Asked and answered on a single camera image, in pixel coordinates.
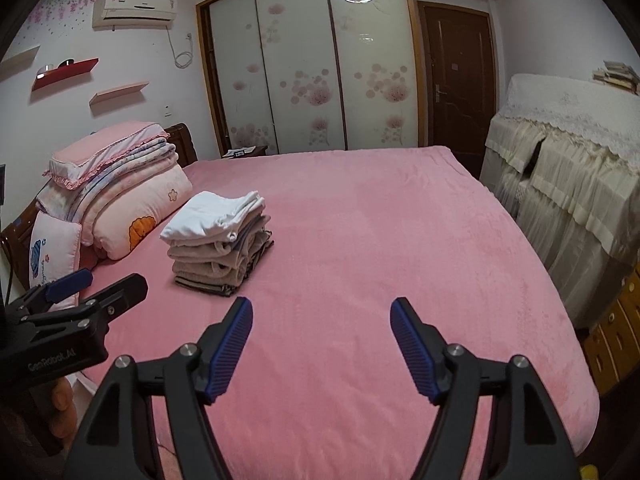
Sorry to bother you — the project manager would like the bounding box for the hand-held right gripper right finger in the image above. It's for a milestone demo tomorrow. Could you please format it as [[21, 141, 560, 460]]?
[[390, 296, 583, 480]]

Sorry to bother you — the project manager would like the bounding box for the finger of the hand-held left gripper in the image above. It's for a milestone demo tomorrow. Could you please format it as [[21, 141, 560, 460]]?
[[22, 273, 150, 331], [6, 269, 95, 318]]

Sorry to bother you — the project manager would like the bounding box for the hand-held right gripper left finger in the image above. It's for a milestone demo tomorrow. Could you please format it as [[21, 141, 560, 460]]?
[[60, 296, 253, 480]]

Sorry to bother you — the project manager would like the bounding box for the white sweatshirt with orange stripes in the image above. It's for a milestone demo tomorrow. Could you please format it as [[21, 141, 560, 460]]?
[[160, 190, 266, 248]]

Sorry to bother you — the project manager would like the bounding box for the person's left hand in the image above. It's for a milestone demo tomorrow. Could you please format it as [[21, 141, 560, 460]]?
[[47, 377, 81, 446]]

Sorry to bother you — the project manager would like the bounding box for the small pink pillow blue print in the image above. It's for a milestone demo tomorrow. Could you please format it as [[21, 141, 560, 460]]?
[[27, 210, 83, 306]]

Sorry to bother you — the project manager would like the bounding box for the taupe folded garment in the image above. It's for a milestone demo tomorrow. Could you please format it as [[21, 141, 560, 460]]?
[[172, 260, 262, 287]]

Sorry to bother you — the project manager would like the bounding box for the folded quilt with orange print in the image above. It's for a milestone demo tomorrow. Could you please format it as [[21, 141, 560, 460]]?
[[92, 164, 194, 261]]

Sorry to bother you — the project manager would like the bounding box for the beige knit folded sweater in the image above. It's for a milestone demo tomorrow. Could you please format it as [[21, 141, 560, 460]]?
[[171, 240, 273, 281]]

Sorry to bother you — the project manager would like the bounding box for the cream folded sweater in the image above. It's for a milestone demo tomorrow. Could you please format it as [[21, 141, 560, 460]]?
[[166, 220, 268, 263]]

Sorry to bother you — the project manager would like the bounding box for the pink bed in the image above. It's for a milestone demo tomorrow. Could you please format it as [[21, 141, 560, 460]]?
[[75, 146, 601, 480]]

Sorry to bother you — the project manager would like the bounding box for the folded pastel striped blanket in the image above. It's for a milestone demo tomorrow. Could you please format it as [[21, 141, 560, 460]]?
[[37, 137, 181, 226]]

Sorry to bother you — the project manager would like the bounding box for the pink frilled pillow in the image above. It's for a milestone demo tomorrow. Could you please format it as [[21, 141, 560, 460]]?
[[42, 121, 171, 191]]

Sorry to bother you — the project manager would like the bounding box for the pile of folded pink quilts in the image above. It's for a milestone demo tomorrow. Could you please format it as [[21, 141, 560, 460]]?
[[0, 122, 198, 291]]

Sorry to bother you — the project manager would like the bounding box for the yellow wooden cabinet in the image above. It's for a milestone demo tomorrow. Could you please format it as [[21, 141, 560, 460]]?
[[582, 272, 640, 396]]

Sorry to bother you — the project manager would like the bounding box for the cream lace-covered furniture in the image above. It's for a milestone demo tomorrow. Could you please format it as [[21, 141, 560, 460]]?
[[480, 74, 640, 331]]

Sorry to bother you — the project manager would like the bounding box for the brown wooden door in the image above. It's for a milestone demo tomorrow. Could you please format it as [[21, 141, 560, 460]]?
[[417, 1, 501, 153]]

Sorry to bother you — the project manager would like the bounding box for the white air conditioner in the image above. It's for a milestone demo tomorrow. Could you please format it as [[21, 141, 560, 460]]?
[[91, 0, 179, 31]]

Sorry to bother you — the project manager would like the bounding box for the wardrobe with floral sliding doors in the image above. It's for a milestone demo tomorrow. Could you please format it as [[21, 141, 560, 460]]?
[[196, 0, 418, 158]]

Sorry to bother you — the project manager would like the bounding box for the stack of books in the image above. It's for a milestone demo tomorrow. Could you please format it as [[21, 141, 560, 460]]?
[[592, 60, 640, 96]]

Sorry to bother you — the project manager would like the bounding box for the pink wall shelf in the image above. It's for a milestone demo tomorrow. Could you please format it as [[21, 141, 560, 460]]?
[[89, 81, 151, 107]]

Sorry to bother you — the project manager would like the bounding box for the red wall shelf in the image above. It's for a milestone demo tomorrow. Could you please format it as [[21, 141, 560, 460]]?
[[31, 57, 99, 92]]

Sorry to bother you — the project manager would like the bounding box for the beige wall shelf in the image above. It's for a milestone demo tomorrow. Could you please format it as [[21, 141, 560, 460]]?
[[0, 45, 41, 78]]

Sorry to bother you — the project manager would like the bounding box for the white air conditioner cord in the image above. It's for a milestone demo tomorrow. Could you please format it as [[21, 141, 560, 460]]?
[[167, 27, 196, 68]]

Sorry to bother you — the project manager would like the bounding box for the pink flower wall decal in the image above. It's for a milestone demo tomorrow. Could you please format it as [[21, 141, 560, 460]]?
[[25, 0, 108, 26]]

